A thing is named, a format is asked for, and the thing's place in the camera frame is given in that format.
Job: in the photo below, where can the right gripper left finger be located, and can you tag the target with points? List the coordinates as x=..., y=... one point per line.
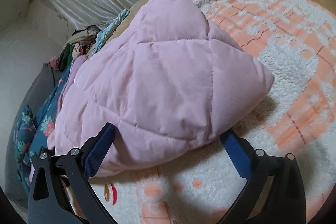
x=48, y=201

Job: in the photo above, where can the pink quilted jacket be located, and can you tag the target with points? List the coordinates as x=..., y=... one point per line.
x=164, y=100

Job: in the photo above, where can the blue floral duvet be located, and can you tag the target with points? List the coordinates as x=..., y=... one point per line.
x=36, y=119

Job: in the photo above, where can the orange white bear blanket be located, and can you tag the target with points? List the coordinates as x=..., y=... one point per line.
x=297, y=116

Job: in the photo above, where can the pile of dark clothes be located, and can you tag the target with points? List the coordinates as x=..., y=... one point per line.
x=78, y=44

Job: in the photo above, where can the light blue garment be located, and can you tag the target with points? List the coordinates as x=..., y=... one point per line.
x=107, y=32

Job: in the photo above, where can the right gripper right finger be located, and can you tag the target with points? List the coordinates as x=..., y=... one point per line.
x=285, y=202

